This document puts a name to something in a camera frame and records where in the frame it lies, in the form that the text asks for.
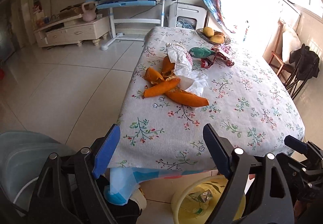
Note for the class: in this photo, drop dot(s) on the yellow mango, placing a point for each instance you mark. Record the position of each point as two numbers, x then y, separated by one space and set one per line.
208 32
218 39

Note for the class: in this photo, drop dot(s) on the white cushion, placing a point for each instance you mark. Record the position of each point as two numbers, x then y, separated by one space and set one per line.
290 42

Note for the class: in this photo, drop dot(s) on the black folded chair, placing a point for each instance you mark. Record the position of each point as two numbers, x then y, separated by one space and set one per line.
306 67

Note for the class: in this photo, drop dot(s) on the checkered blue red tablecloth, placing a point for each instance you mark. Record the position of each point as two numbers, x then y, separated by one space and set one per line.
157 185

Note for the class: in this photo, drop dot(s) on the colourful hanging bag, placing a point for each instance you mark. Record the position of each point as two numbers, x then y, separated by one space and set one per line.
229 16

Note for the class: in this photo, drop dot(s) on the pink kettlebell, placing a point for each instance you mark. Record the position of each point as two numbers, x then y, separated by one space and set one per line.
89 14

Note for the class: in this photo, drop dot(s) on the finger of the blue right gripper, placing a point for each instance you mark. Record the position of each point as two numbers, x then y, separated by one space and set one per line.
295 144

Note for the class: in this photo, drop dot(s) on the pale blue plastic stool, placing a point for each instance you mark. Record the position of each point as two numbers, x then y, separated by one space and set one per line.
23 154

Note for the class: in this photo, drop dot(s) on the brown fruit in bowl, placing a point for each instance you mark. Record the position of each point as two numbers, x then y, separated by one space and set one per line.
219 33

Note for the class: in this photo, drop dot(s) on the orange peel long piece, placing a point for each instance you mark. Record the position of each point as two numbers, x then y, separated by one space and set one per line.
182 97

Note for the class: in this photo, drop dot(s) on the blue study desk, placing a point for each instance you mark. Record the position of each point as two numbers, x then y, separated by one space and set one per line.
122 12

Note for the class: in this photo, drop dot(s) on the white tissue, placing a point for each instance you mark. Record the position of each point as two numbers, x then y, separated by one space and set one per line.
194 82

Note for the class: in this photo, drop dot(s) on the dark fruit bowl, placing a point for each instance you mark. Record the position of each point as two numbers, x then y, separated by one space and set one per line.
227 40

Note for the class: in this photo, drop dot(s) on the white paper bag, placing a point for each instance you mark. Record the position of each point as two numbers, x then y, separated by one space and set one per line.
180 56

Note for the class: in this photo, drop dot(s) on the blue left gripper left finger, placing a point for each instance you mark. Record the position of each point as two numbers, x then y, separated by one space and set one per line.
103 149

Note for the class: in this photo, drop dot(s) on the white low cabinet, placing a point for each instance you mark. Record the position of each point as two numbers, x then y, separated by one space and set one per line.
263 17

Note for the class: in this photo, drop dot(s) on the crushed carton in bin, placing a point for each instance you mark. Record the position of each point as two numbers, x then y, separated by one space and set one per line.
201 196

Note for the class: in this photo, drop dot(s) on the floral grey tablecloth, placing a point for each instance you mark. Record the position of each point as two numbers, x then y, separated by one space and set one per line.
247 104

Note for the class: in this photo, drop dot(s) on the red snack wrapper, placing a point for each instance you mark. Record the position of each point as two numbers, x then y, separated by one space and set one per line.
217 53

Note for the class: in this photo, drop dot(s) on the green snack bag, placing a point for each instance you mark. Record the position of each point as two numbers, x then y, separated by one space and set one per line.
201 52

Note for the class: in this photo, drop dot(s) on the yellow trash bin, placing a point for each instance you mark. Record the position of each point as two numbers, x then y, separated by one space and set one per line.
195 203

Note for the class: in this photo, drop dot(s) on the yellow mango front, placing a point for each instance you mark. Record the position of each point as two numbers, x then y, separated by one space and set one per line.
218 39

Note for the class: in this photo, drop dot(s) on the orange peel small piece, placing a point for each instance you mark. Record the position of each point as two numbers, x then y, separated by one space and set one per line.
167 68

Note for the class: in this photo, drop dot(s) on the white tv cabinet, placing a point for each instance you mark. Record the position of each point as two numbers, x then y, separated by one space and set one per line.
72 30

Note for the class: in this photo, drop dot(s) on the wooden chair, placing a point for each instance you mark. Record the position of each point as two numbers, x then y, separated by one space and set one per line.
276 57

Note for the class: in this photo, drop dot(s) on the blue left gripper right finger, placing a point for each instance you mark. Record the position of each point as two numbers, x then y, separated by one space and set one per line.
220 150

